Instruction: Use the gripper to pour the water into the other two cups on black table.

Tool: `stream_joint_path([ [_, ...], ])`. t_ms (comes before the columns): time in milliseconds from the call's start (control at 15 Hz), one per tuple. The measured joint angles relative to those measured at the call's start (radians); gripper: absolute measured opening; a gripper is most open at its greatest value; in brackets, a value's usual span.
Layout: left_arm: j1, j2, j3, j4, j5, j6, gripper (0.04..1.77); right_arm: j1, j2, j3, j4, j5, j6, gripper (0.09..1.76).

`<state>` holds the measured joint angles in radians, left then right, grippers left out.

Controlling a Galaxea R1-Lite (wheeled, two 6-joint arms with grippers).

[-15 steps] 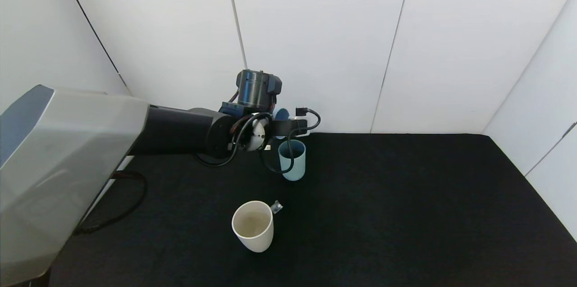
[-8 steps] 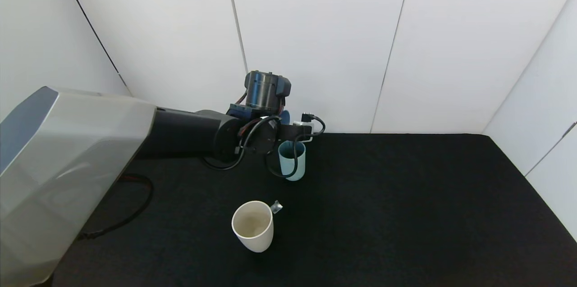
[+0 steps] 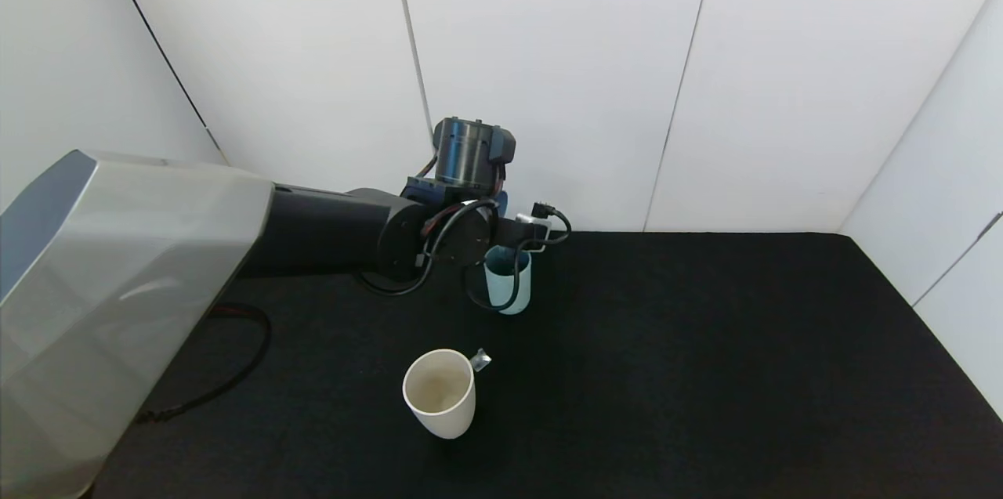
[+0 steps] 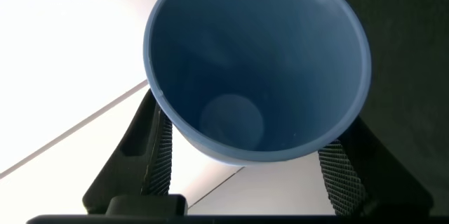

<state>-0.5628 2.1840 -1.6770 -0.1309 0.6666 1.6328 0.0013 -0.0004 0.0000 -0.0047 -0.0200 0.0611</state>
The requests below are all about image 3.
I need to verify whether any teal plastic cup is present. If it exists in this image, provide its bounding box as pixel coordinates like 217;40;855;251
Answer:
483;244;533;316

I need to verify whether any cream plastic cup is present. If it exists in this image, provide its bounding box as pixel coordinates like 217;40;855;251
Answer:
402;349;477;439

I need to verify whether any black felt table cover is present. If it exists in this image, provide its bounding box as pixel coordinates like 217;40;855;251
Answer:
86;230;1003;499

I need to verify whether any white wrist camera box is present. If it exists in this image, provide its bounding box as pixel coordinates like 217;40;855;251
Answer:
515;213;552;254

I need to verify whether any black camera cable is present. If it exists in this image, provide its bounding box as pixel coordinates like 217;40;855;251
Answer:
464;203;573;313

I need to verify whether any black red braided cable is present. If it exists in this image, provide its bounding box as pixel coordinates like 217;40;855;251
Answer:
135;302;273;426

